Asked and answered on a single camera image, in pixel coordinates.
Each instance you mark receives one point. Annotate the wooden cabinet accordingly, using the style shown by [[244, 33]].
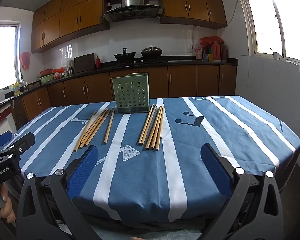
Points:
[[65, 17], [32, 103], [192, 5], [185, 80]]

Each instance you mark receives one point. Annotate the wooden lower cabinet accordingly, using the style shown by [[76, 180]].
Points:
[[32, 103], [185, 80]]

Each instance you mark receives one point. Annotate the yellow detergent bottle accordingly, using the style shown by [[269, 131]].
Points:
[[16, 89]]

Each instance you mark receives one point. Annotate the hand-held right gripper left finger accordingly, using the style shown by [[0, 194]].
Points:
[[82, 170]]

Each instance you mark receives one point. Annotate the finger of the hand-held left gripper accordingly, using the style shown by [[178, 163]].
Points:
[[0, 141], [20, 142]]

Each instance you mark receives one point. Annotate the red hanging plastic bag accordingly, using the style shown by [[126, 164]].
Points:
[[25, 60]]

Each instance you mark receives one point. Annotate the white plastic bag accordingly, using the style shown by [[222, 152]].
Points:
[[66, 66]]

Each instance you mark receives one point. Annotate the black gas stove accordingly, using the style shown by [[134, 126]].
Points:
[[140, 61]]

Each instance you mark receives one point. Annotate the dark cutting board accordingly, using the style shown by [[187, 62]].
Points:
[[84, 63]]

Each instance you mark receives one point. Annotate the large bright window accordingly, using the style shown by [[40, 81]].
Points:
[[277, 17]]

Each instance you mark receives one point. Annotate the wooden upper cabinet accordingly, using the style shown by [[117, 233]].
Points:
[[192, 5], [65, 17]]

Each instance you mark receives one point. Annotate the pink container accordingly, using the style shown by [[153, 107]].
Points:
[[198, 54]]

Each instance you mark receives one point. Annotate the green basin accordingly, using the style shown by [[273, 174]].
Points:
[[47, 79]]

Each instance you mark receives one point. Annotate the dark sauce bottle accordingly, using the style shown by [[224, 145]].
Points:
[[223, 52]]

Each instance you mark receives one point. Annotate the person's left hand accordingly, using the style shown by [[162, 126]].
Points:
[[6, 205]]

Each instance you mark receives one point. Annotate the blue white striped tablecloth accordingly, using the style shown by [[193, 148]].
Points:
[[202, 127]]

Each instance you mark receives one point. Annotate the kitchen faucet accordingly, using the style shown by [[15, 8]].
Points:
[[23, 81]]

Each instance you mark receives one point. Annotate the white cup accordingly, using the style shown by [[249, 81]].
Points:
[[275, 55]]

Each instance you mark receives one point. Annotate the small kitchen window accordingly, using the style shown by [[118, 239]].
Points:
[[5, 57]]

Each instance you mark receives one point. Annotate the yellow box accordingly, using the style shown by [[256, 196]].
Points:
[[210, 57]]

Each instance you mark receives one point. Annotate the red basin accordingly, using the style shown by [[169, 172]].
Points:
[[46, 72]]

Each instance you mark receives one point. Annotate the green perforated utensil holder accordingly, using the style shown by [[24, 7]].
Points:
[[131, 93]]

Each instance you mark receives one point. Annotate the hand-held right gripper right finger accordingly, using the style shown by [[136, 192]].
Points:
[[215, 172]]

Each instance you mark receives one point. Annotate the small red bottle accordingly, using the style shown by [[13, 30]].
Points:
[[98, 63]]

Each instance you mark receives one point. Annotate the black open wok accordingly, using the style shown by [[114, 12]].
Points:
[[125, 56]]

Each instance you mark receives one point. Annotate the black wok with lid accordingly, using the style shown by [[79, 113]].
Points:
[[151, 52]]

